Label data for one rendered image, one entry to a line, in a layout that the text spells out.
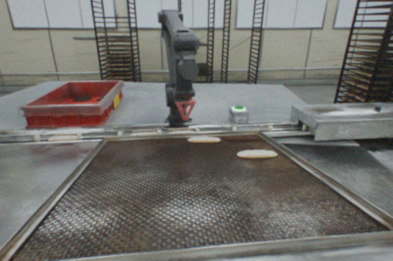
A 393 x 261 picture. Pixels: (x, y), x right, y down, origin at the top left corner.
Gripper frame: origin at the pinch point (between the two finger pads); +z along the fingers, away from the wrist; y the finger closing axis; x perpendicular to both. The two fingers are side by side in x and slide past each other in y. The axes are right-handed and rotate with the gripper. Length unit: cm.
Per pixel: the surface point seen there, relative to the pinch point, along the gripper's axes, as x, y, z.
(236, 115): 22.2, -9.7, 5.1
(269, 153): 18.8, 29.6, 0.0
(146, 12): -43, -439, -55
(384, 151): 68, 13, 12
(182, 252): -5, 58, -5
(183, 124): 0.1, -6.3, 6.9
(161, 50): -15, -440, 17
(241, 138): 15.9, 16.2, 2.4
